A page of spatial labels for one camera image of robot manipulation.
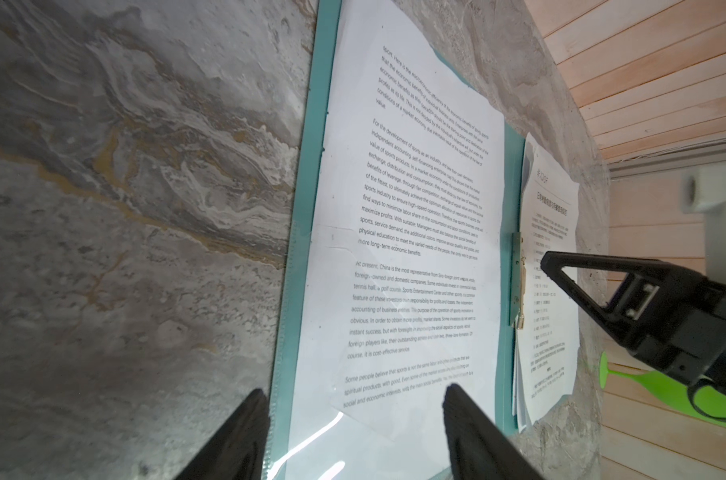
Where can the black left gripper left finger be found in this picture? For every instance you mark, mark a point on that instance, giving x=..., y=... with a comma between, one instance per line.
x=236, y=451

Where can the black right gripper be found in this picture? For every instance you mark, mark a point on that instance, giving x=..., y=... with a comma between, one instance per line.
x=669, y=318

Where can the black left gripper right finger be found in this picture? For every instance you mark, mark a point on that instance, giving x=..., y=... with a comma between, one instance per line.
x=477, y=448

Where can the printed paper sheet bottom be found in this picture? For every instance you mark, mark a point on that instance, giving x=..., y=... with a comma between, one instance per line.
x=547, y=333

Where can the printed paper sheet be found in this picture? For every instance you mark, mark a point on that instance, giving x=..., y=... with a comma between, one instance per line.
x=547, y=333
x=399, y=270

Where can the teal green folder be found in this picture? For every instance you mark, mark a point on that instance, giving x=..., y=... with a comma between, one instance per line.
x=297, y=270

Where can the printed paper sheet top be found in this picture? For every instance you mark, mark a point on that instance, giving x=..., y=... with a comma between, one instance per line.
x=399, y=270

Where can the metal folder clip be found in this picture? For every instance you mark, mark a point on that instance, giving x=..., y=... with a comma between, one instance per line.
x=517, y=285

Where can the green plastic goblet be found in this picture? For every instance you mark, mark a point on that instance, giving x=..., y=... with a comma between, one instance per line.
x=709, y=405

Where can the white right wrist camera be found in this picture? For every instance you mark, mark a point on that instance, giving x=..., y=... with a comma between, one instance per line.
x=703, y=191

